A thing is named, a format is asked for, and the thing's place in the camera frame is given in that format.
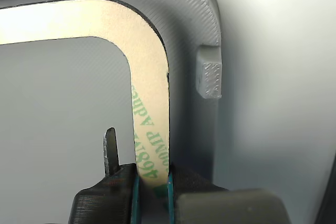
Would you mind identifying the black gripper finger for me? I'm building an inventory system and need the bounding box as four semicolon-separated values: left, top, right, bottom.
67;127;143;224
164;164;292;224

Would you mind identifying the grey printed holder plate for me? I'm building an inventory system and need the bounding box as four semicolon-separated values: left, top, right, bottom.
0;0;223;224

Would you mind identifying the beige rectangular adhesive frame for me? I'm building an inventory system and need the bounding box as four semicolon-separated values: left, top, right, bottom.
0;0;171;198

